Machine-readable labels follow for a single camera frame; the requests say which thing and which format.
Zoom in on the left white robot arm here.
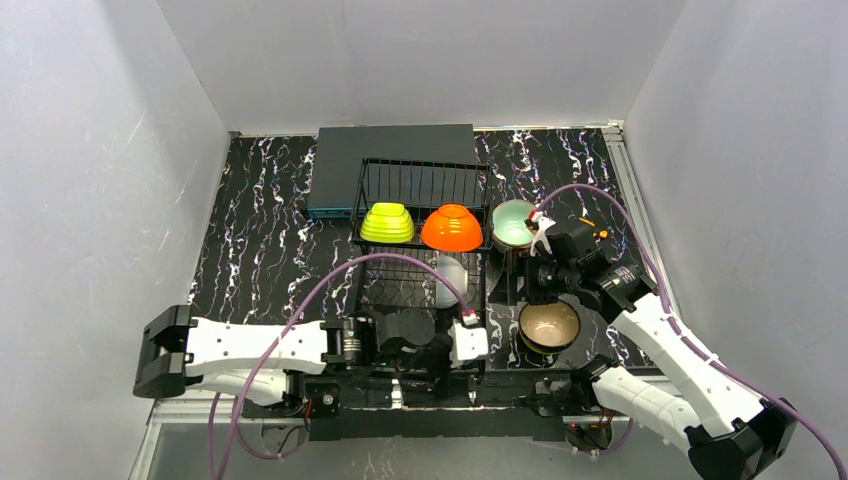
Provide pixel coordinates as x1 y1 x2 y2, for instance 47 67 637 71
133 305 460 406

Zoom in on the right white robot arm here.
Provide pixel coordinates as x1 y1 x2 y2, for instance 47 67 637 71
495 213 797 479

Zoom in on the green white bowl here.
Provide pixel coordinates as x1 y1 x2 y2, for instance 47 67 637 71
359 202 415 244

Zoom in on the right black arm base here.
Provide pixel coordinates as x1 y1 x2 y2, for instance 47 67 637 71
513 354 635 460

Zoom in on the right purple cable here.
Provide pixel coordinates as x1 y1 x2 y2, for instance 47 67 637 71
533 183 848 480

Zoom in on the dark blue beige bowl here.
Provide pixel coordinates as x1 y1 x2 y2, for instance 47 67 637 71
518 300 581 354

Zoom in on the pale green bowl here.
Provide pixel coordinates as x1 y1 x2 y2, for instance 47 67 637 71
491 199 535 251

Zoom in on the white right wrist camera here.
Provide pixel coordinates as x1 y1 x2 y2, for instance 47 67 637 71
525 209 556 257

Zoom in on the purple cable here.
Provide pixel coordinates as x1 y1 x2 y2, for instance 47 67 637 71
533 183 848 480
207 252 478 480

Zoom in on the dark grey flat box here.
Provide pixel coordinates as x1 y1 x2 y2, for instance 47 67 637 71
305 124 477 220

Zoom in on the orange white bowl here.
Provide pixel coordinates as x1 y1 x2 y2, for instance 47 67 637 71
420 204 484 253

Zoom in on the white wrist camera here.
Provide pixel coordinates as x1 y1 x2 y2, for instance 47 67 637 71
525 209 556 257
448 311 489 369

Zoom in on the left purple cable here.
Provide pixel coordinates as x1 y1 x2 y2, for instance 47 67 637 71
207 252 478 480

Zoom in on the yellow black T-handle hex key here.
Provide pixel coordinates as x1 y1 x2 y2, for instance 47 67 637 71
579 217 609 241

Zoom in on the black wire dish rack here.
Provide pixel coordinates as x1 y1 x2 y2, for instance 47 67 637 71
349 157 495 382

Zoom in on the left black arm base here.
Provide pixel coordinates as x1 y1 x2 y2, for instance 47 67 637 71
240 372 343 433

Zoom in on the dark striped white bowl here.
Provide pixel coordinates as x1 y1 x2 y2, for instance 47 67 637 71
434 255 469 309

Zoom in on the aluminium table edge rail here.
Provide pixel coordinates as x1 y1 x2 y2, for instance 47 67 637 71
600 124 681 320

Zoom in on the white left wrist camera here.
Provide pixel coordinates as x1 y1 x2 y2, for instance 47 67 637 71
448 311 489 369

